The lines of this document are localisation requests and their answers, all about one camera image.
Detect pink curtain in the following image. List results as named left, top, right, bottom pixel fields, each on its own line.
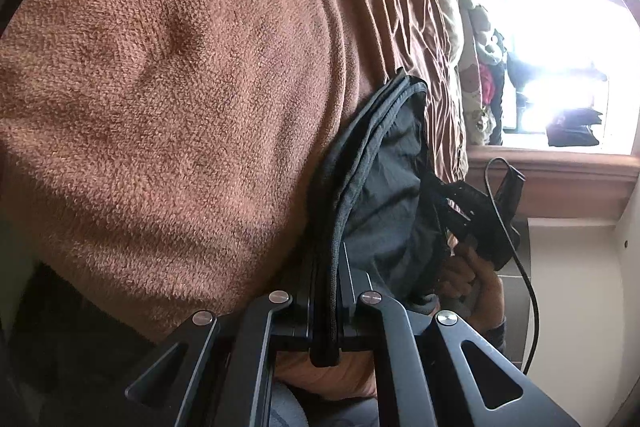
left=465, top=146, right=637, bottom=220

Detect beige plush toy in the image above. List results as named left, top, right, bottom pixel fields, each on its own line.
left=461, top=0, right=490, bottom=35

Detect black pants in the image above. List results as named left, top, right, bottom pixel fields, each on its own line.
left=300, top=67, right=453, bottom=369

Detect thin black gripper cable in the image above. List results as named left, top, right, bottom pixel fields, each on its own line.
left=484, top=156, right=542, bottom=373

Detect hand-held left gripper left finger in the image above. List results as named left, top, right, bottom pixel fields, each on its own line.
left=124, top=252, right=321, bottom=427

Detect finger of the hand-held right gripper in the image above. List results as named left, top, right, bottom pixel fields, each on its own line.
left=431, top=178, right=489, bottom=230

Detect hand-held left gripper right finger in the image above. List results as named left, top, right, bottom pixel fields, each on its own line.
left=339, top=244, right=583, bottom=427

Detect black white plush toy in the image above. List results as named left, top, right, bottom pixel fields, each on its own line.
left=474, top=29, right=507, bottom=68

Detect short dark hanging garments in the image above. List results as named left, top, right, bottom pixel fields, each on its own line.
left=546, top=106, right=602, bottom=148

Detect brown blanket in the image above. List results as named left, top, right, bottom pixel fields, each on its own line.
left=0, top=0, right=471, bottom=400

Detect person's right hand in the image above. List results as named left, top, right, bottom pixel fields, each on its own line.
left=434, top=232, right=506, bottom=334

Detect red cloth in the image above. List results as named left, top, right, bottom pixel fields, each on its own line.
left=476, top=63, right=497, bottom=106

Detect person's left leg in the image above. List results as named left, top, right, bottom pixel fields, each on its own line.
left=269, top=384, right=382, bottom=427

